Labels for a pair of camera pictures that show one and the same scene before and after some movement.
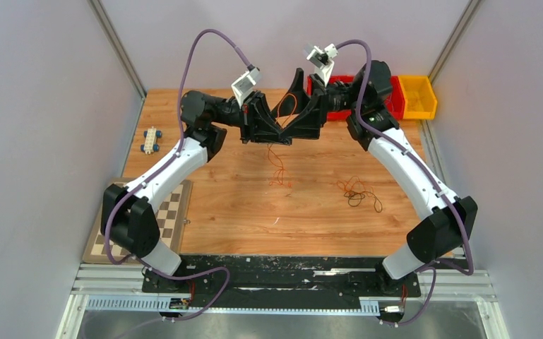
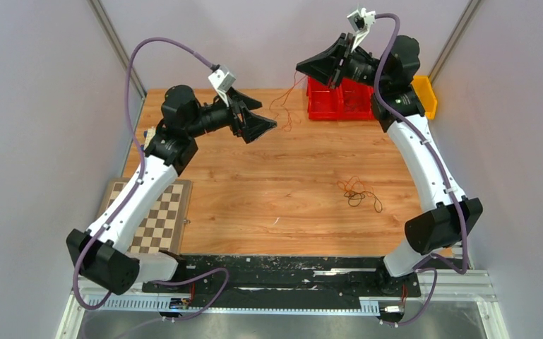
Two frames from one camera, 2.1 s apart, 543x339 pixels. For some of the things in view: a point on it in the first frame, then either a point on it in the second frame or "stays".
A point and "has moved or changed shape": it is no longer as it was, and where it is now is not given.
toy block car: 150,145 stays
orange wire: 275,182 has moved or changed shape
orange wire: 355,185 stays
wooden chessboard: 172,213 stays
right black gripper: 309,123 -> 327,66
